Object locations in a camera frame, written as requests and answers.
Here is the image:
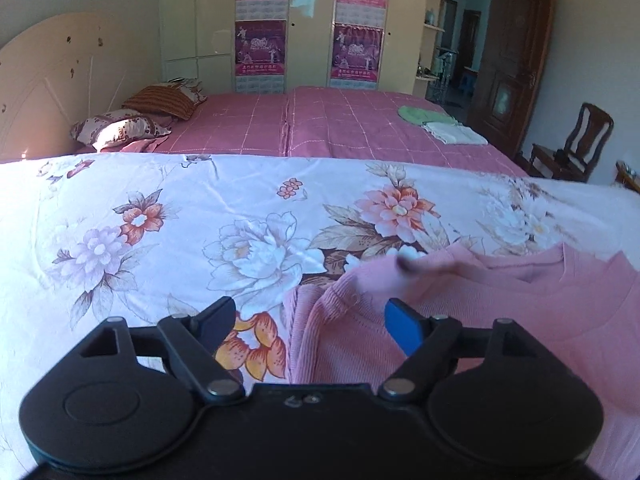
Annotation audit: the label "wooden cabinet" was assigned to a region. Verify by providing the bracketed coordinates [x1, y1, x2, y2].
[615, 160, 640, 194]

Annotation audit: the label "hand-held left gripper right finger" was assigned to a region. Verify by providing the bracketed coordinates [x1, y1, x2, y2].
[377, 297, 539, 403]

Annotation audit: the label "floral pillow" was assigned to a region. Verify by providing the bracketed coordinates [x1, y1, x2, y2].
[70, 114, 174, 154]

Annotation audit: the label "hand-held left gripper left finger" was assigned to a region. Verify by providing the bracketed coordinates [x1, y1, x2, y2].
[75, 296, 246, 406]

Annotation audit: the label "green folded cloth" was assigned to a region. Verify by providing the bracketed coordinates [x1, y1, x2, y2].
[397, 105, 451, 126]

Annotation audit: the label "cream corner shelves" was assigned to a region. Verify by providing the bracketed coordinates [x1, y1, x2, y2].
[412, 0, 454, 99]

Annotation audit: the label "dark wooden door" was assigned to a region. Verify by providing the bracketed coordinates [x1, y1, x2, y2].
[467, 0, 557, 159]

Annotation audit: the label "pink sweater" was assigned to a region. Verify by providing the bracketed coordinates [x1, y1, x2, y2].
[282, 241, 640, 479]

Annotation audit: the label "white folded cloth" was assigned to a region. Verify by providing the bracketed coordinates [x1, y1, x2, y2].
[422, 121, 489, 146]

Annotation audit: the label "cream wardrobe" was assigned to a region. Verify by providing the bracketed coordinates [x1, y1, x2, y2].
[159, 0, 452, 97]

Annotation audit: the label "pink checked bed cover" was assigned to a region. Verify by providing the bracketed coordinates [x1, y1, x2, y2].
[120, 85, 532, 179]

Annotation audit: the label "metal stair railing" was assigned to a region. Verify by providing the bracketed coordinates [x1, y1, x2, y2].
[432, 47, 461, 106]

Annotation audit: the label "brown striped pillow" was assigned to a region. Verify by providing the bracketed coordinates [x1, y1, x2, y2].
[121, 77, 209, 121]

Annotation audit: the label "cream headboard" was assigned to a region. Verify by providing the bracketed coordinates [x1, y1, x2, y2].
[0, 11, 164, 164]

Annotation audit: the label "dark wooden chair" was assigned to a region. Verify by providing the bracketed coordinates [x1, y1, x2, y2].
[515, 102, 615, 184]

